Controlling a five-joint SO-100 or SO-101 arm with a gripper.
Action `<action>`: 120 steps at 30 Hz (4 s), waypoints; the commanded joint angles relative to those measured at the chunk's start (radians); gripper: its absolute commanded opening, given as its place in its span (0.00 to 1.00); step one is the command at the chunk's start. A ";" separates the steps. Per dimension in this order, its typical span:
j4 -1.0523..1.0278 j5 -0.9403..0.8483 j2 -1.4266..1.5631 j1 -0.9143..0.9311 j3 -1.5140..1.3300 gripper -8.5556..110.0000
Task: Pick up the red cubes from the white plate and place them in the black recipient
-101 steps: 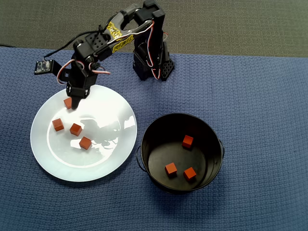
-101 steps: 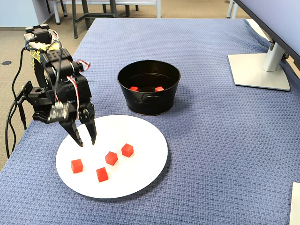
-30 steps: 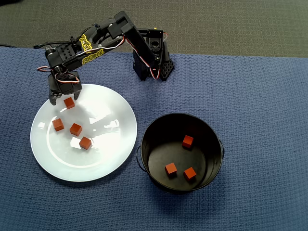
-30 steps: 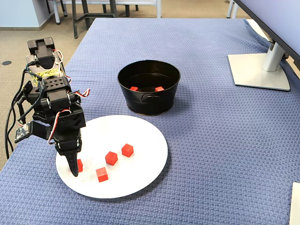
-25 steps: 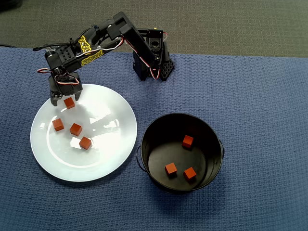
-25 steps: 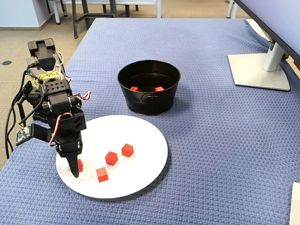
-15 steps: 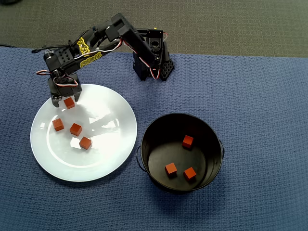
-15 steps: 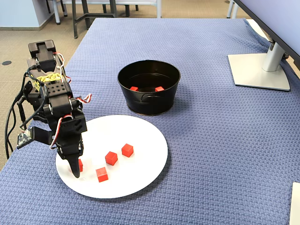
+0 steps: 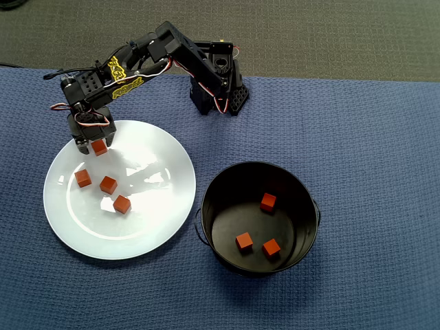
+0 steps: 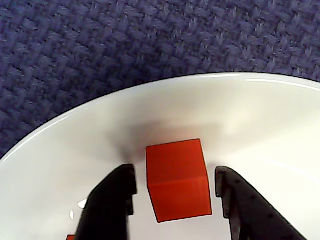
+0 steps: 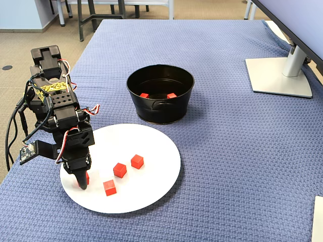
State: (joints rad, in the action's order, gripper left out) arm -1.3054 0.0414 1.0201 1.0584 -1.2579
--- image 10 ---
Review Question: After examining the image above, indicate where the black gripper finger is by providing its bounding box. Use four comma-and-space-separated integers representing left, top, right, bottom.
214, 166, 308, 240
74, 163, 138, 240

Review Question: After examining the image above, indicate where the white round plate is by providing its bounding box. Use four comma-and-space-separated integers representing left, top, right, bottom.
0, 71, 320, 240

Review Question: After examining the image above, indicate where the blue woven tablecloth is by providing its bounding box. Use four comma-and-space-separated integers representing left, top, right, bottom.
0, 0, 320, 161

